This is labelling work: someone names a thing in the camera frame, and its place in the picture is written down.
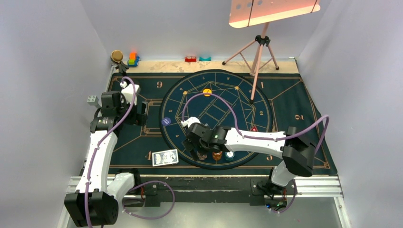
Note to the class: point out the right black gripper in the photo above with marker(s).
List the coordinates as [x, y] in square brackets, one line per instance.
[190, 145]

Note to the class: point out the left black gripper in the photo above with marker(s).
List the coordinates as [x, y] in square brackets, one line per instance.
[137, 118]

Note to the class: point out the orange chip stack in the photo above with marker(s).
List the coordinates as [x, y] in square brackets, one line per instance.
[217, 156]

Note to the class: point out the pink white chip stack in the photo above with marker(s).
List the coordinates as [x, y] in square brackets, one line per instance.
[202, 155]

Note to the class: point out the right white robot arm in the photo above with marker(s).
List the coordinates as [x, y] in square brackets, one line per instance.
[296, 151]

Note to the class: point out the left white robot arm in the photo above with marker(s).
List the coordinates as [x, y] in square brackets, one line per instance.
[95, 202]

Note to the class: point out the blue playing card deck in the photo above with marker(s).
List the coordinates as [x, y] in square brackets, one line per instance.
[162, 158]

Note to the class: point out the purple round blind button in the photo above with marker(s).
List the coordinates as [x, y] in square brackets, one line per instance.
[166, 121]

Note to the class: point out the teal chip stack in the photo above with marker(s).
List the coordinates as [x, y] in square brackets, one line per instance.
[229, 156]

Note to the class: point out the orange green blue block stack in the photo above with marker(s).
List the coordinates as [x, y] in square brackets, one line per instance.
[133, 60]

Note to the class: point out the grey lego brick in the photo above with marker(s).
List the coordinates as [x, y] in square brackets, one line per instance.
[93, 101]

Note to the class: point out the yellow round dealer button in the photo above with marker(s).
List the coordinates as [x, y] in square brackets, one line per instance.
[207, 92]

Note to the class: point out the red toy block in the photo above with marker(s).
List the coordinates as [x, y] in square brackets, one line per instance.
[190, 59]

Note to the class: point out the red triangular all-in marker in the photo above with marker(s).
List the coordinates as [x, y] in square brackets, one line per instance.
[253, 128]

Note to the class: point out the teal toy block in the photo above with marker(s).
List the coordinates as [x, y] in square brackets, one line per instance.
[204, 58]

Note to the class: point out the dark green rectangular poker mat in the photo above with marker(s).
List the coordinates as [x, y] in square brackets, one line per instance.
[274, 103]

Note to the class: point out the pink tripod stand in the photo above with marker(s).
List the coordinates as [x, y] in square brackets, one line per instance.
[263, 41]

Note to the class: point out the pink light panel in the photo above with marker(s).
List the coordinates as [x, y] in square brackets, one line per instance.
[245, 13]

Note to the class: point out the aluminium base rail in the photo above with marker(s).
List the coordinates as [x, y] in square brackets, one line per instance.
[315, 186]

